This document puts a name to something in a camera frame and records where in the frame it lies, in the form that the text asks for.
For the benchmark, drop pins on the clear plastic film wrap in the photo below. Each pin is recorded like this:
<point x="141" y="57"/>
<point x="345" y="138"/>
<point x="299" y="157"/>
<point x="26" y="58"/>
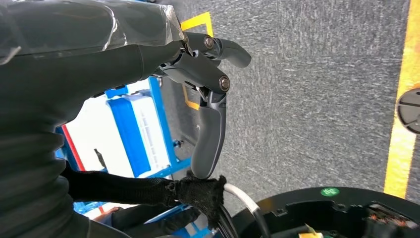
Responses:
<point x="65" y="23"/>

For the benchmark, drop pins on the black curved plastic part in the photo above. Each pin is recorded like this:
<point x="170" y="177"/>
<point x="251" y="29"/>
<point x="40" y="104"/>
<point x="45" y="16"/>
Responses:
<point x="100" y="159"/>

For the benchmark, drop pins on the white plastic crate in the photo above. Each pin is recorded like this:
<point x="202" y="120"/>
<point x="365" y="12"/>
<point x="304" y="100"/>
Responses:
<point x="154" y="138"/>

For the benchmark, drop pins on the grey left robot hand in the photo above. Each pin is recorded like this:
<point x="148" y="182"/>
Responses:
<point x="65" y="92"/>

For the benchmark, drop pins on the dark round disc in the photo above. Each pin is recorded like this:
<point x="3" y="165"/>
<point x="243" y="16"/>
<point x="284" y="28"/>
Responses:
<point x="410" y="111"/>

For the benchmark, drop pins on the yellow paper tag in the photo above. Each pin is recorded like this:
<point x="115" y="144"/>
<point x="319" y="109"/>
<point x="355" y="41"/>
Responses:
<point x="310" y="235"/>

